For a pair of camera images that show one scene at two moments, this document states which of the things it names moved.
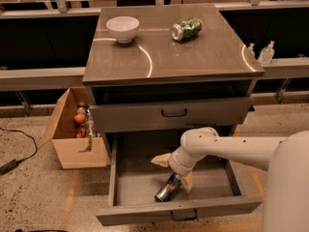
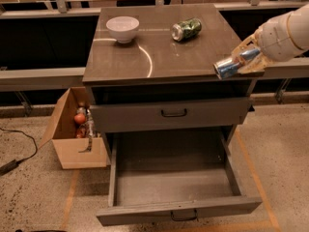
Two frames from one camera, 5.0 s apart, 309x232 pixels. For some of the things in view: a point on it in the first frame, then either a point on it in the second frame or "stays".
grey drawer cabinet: x=157 y=70 stays
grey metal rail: x=41 y=77 stays
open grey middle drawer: x=136 y=180 stays
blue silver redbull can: x=172 y=184 -> x=227 y=67
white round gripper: x=176 y=163 -> x=275 y=40
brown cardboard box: x=73 y=152 stays
